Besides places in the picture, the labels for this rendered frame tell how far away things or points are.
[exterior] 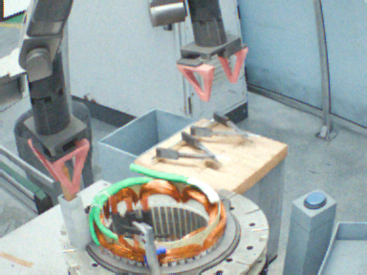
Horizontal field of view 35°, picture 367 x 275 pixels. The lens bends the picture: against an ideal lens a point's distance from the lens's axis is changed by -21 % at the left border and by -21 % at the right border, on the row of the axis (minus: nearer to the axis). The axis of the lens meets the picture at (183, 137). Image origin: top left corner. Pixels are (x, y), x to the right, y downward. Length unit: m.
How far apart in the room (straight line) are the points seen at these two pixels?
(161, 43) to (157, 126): 1.88
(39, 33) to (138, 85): 2.81
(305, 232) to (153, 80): 2.38
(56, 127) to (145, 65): 2.61
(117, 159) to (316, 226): 0.42
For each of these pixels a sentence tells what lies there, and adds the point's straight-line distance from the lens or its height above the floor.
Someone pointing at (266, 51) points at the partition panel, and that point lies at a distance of 3.67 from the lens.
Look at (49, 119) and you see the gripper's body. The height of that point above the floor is 1.32.
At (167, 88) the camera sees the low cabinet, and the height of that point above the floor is 0.32.
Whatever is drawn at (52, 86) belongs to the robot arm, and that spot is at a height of 1.37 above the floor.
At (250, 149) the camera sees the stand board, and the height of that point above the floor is 1.06.
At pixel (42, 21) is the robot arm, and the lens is 0.71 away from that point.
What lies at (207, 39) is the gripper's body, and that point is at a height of 1.27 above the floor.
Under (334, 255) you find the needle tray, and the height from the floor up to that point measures 1.03.
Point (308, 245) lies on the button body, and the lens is 1.15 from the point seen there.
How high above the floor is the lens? 1.66
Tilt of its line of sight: 27 degrees down
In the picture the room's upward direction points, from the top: 5 degrees counter-clockwise
